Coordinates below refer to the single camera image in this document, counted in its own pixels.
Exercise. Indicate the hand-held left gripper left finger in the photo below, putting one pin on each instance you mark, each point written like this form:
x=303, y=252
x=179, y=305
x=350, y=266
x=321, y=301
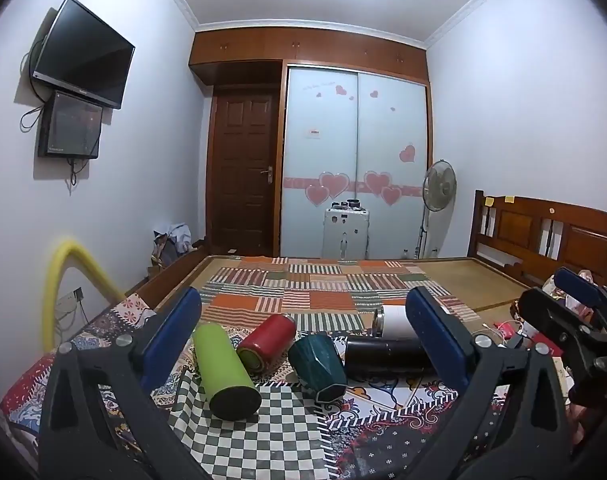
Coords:
x=171, y=332

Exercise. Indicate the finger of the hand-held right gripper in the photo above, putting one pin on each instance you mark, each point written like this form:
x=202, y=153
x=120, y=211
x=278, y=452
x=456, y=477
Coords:
x=548, y=310
x=578, y=283

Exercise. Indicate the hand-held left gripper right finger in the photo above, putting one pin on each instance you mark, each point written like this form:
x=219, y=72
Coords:
x=438, y=332

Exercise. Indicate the dark teal faceted cup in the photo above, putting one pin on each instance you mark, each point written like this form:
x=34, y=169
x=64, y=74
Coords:
x=316, y=362

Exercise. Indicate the white steel cup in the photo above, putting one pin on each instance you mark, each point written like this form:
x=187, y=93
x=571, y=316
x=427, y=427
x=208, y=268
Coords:
x=396, y=321

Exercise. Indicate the black cup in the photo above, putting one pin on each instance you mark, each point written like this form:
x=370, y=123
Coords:
x=383, y=356

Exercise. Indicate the green cup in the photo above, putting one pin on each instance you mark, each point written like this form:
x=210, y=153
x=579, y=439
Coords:
x=223, y=365

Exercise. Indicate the red cup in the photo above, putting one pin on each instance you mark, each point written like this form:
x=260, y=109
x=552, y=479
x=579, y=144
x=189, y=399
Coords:
x=268, y=342

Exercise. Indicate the red packet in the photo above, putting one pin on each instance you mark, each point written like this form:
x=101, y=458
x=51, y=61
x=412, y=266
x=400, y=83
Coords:
x=506, y=331

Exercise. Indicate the wooden bed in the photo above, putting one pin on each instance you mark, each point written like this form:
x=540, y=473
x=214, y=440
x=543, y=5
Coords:
x=526, y=227

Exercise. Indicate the pile of clothes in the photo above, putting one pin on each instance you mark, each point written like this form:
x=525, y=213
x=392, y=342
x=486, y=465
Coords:
x=172, y=240

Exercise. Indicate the floral printed blanket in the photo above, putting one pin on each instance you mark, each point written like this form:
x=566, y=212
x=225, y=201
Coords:
x=383, y=410

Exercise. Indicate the yellow foam tube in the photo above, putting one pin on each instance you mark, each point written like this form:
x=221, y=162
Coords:
x=51, y=290

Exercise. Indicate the striped patchwork blanket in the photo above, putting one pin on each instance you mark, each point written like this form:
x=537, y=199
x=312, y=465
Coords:
x=308, y=295

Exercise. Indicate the checkered cloth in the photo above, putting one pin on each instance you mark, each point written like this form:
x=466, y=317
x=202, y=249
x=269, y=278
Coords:
x=263, y=440

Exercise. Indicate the standing fan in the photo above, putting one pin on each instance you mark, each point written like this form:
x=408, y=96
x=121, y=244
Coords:
x=439, y=185

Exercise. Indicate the brown wooden door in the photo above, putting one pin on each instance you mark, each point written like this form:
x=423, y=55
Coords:
x=243, y=175

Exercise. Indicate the wardrobe with heart stickers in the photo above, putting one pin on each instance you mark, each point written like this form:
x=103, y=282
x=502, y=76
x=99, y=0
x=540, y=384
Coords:
x=353, y=135

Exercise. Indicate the wooden overhead cabinet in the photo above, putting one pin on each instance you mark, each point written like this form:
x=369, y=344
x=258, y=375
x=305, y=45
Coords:
x=308, y=47

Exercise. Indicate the wall power socket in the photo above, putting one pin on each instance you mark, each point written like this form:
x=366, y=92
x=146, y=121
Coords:
x=69, y=300

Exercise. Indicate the small black wall monitor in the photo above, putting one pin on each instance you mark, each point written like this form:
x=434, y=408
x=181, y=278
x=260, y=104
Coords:
x=69, y=125

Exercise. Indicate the wall-mounted television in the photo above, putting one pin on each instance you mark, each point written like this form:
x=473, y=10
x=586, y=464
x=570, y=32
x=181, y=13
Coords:
x=83, y=52

